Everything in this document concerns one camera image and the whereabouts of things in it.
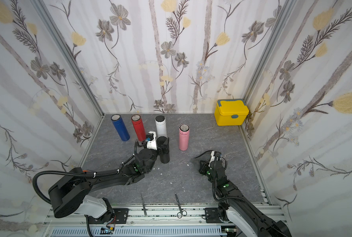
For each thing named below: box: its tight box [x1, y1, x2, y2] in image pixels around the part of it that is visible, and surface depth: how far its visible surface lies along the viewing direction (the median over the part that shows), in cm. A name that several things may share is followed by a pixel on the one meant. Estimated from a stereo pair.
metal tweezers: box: [140, 193, 148, 216], surface depth 78 cm
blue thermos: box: [110, 113, 131, 142], surface depth 97 cm
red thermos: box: [131, 114, 147, 142], surface depth 95 cm
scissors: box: [174, 192, 188, 219], surface depth 77 cm
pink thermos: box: [178, 123, 191, 152], surface depth 89 cm
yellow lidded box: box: [214, 98, 250, 126], surface depth 110 cm
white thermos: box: [154, 115, 168, 138], surface depth 90 cm
